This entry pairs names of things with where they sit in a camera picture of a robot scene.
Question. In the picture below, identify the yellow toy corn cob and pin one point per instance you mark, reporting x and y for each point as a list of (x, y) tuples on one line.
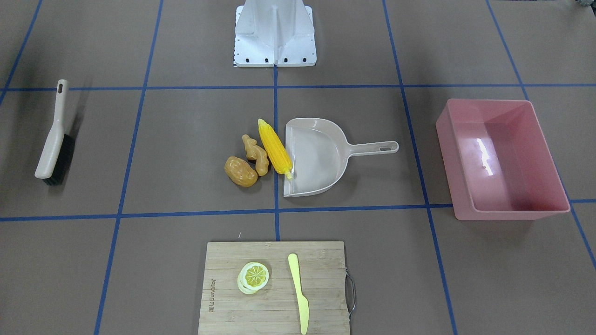
[(275, 149)]

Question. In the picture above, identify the beige hand brush black bristles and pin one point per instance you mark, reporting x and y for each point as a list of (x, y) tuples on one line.
[(58, 149)]

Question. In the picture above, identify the beige plastic dustpan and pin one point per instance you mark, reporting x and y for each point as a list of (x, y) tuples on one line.
[(320, 151)]

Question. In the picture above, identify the bamboo cutting board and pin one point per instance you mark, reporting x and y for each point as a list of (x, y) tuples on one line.
[(273, 309)]

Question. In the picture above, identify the toy ginger root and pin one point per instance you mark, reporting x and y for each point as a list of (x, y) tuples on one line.
[(256, 153)]

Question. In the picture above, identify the yellow plastic knife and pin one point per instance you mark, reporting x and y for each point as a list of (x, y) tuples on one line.
[(302, 301)]

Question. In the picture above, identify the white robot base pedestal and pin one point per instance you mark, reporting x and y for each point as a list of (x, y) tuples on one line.
[(272, 33)]

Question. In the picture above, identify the pink plastic bin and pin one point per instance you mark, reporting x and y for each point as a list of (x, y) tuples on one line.
[(497, 161)]

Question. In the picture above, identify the brown toy potato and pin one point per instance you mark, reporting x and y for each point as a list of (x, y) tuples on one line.
[(240, 172)]

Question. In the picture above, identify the toy lemon slice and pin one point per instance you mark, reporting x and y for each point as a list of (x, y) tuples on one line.
[(252, 277)]

